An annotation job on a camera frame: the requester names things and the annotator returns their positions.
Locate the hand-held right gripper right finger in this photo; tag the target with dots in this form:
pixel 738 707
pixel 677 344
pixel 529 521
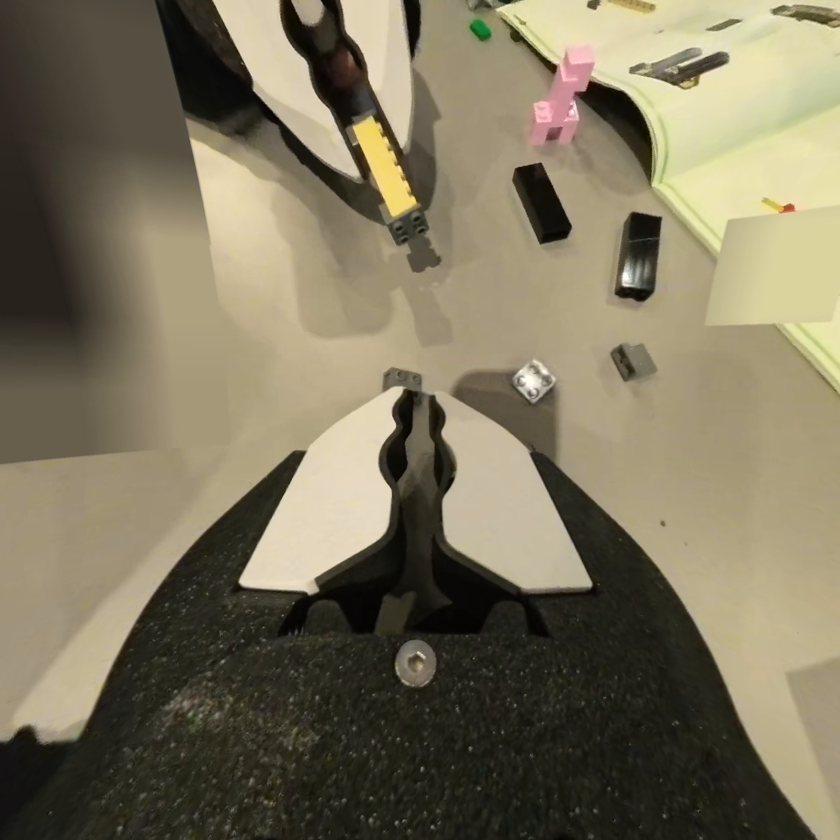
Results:
pixel 512 512

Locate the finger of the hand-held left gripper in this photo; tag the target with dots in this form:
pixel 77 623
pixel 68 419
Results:
pixel 275 65
pixel 390 59

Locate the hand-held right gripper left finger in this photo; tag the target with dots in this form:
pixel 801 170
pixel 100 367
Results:
pixel 321 512

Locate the yellow and grey brick assembly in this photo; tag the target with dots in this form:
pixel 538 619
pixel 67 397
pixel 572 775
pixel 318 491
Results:
pixel 387 170

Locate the small dark grey brick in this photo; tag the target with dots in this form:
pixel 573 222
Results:
pixel 401 377

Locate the small green brick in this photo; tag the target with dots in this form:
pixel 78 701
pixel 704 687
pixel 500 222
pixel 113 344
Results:
pixel 480 29

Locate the light grey square plate brick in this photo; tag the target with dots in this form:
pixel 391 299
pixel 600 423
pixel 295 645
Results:
pixel 535 382

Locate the pink brick figure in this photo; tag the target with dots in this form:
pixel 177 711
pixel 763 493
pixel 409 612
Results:
pixel 561 98

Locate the dark grey sloped brick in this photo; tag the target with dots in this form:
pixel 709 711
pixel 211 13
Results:
pixel 633 361

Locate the long black brick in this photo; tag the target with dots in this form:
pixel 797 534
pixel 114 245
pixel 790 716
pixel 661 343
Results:
pixel 541 203
pixel 640 256

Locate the green instruction booklet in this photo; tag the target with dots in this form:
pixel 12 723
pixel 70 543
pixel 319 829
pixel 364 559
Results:
pixel 709 111

